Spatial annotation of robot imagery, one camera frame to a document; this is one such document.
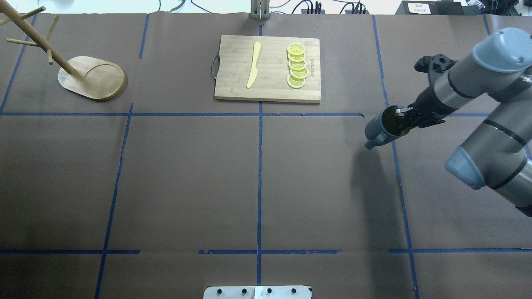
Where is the wooden cup storage rack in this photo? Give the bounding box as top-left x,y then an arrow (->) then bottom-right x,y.
0,0 -> 126,102

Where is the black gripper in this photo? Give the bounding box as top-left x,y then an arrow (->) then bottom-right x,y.
393,86 -> 457,130

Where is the black box with label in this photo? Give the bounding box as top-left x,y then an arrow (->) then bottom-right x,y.
395,0 -> 464,16

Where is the aluminium frame post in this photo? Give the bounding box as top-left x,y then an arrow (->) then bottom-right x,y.
249,0 -> 271,20

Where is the lemon slice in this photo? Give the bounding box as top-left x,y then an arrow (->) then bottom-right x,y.
286,42 -> 306,56
286,74 -> 306,89
288,59 -> 307,71
287,53 -> 306,62
289,68 -> 308,79

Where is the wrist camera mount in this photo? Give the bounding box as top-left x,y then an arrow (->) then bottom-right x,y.
414,54 -> 458,74

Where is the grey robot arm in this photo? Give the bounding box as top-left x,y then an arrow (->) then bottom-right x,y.
388,28 -> 532,216

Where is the yellow plastic knife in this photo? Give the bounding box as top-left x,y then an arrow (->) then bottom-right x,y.
246,42 -> 262,89

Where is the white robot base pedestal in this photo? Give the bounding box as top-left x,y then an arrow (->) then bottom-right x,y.
203,284 -> 313,299

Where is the black power strip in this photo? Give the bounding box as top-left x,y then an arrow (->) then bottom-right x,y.
301,0 -> 325,15
344,1 -> 367,15

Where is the bamboo cutting board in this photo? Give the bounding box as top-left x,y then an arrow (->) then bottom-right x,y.
214,35 -> 322,104

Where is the dark teal mug yellow inside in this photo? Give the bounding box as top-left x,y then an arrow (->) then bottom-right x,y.
365,105 -> 410,150

